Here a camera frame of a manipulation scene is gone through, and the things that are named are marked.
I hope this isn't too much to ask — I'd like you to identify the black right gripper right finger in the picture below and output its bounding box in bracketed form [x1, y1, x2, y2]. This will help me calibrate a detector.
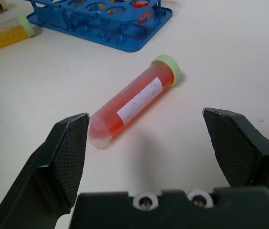
[202, 107, 269, 189]

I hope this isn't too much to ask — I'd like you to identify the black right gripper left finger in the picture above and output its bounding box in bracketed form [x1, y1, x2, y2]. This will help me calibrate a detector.
[0, 112, 90, 229]

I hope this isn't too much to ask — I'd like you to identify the red liquid tube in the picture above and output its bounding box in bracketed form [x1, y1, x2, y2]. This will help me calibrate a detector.
[88, 54, 181, 150]

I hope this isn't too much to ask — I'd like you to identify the yellow liquid tube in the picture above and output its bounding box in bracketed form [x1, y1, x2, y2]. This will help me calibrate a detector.
[0, 13, 36, 55]

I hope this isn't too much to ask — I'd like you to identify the blue tube rack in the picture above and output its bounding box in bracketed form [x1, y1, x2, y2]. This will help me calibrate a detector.
[26, 0, 174, 53]

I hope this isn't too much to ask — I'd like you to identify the tube with orange liquid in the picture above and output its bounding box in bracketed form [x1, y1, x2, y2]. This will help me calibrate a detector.
[131, 0, 153, 27]

